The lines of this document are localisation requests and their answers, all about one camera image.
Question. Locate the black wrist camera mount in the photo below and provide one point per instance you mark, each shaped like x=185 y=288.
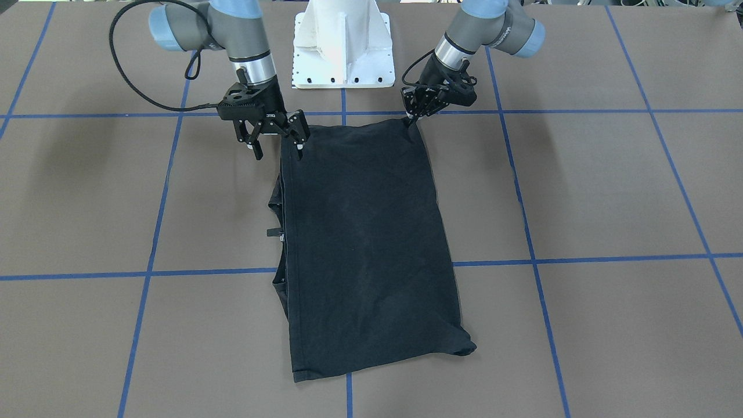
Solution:
x=235 y=106
x=456 y=88

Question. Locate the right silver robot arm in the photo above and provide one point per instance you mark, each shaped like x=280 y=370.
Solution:
x=232 y=26

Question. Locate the white pedestal base plate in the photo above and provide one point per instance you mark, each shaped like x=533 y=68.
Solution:
x=343 y=44

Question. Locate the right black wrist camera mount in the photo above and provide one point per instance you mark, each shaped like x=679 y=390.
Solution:
x=235 y=106

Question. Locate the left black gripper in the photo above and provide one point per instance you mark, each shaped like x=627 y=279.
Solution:
x=432 y=74

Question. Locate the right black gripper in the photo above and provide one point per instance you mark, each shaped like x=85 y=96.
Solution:
x=273 y=103

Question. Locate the black printed t-shirt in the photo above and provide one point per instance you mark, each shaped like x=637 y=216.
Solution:
x=365 y=276

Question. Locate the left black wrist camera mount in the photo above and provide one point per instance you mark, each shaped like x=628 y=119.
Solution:
x=456 y=88

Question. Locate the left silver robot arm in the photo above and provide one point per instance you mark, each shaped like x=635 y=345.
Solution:
x=500 y=25

